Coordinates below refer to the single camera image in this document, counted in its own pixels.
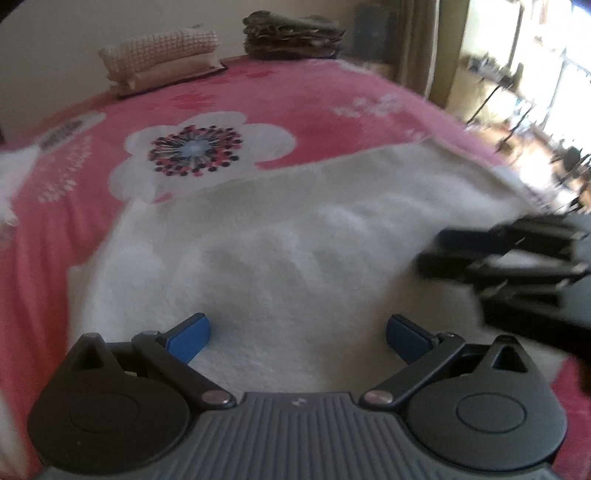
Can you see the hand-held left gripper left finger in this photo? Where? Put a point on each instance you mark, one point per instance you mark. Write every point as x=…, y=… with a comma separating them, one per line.
x=191, y=337

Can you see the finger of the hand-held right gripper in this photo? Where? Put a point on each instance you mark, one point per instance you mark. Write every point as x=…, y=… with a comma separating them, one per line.
x=466, y=241
x=461, y=268

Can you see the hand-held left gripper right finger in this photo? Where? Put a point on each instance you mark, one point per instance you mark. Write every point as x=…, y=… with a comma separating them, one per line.
x=404, y=339

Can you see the white fuzzy deer sweater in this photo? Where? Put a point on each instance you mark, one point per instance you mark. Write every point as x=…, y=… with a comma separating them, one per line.
x=300, y=240

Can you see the stack of dark folded clothes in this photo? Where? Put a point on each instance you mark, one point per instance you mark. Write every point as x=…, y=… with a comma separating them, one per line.
x=295, y=37

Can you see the black tripod stand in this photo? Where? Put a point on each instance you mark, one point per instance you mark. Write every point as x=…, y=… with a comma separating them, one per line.
x=485, y=99
x=515, y=127

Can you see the pink floral blanket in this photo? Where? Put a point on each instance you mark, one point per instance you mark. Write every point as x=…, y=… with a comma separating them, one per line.
x=323, y=106

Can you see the beige curtain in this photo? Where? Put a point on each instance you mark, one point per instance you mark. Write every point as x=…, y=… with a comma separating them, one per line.
x=429, y=46

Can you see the white folded garment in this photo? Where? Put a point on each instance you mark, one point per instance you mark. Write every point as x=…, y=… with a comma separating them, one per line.
x=16, y=180

